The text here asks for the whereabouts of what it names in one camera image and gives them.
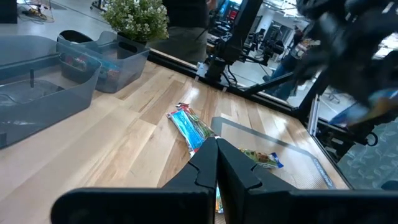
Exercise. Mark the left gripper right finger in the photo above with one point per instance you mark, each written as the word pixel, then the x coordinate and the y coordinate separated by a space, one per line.
pixel 236 174

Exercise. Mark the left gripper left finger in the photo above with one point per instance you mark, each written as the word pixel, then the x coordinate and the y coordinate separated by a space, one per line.
pixel 202 174

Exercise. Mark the green and blue granola bar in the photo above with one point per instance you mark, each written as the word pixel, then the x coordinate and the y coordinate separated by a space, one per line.
pixel 262 158

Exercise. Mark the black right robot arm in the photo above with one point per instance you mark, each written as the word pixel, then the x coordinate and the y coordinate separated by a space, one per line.
pixel 239 31

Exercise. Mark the black-bordered silicone baking mat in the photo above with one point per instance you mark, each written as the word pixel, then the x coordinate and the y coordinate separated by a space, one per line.
pixel 289 168

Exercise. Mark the person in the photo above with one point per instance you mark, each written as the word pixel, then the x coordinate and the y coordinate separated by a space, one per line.
pixel 186 31
pixel 286 67

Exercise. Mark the black background robot rig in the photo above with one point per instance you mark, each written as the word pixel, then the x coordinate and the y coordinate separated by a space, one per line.
pixel 270 46

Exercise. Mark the grey translucent plastic bin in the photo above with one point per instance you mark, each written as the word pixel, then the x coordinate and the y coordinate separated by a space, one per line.
pixel 46 118
pixel 130 68

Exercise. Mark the small green potted plant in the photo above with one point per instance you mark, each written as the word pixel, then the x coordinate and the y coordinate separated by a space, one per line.
pixel 136 18

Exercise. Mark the black box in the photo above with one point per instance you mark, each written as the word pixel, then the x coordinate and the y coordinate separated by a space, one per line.
pixel 7 11

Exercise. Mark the silver metal bracket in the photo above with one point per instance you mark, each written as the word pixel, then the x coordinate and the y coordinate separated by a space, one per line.
pixel 314 115

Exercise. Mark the black aluminium table frame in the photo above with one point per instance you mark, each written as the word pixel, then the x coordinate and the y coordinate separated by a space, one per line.
pixel 273 102

